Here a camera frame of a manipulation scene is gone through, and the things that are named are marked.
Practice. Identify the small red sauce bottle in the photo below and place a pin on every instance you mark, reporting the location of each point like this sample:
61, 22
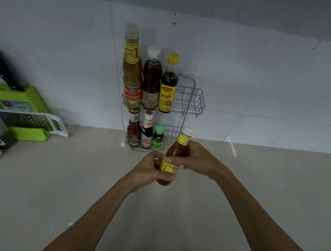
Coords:
133, 131

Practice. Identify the person's left hand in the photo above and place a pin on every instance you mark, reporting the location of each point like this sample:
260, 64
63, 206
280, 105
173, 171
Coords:
144, 171

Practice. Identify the tall light brown sauce bottle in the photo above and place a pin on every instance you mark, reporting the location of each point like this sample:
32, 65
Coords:
132, 72

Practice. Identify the white grater with green tray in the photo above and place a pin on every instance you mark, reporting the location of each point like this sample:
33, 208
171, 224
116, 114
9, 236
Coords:
29, 123

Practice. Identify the green knife block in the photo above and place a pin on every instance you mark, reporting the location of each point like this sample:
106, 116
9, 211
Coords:
26, 97

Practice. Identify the small green cap bottle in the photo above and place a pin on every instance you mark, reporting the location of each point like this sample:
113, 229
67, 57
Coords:
158, 139

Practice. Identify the dark sauce bottle white cap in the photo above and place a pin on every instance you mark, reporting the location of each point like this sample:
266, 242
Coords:
151, 76

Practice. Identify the dark sauce bottle yellow cap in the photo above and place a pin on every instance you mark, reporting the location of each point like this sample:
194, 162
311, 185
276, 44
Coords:
168, 86

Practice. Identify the person's right forearm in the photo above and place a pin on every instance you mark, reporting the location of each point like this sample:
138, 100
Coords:
263, 228

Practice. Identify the dark container with label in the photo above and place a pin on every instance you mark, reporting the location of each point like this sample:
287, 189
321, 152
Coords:
5, 144

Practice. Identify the person's right hand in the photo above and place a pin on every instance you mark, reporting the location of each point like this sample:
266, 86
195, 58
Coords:
201, 161

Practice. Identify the person's left thumb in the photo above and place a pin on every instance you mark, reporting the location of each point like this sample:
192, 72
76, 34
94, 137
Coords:
167, 177

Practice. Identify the red chili sauce bottle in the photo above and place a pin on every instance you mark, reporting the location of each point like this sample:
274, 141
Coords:
178, 148

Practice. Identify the small dark bottle red-white cap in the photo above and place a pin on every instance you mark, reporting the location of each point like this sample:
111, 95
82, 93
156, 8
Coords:
146, 134

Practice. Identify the person's right thumb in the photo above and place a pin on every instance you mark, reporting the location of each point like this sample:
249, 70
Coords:
177, 160

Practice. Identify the person's left forearm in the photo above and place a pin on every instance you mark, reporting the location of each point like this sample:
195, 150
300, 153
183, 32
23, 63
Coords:
87, 227

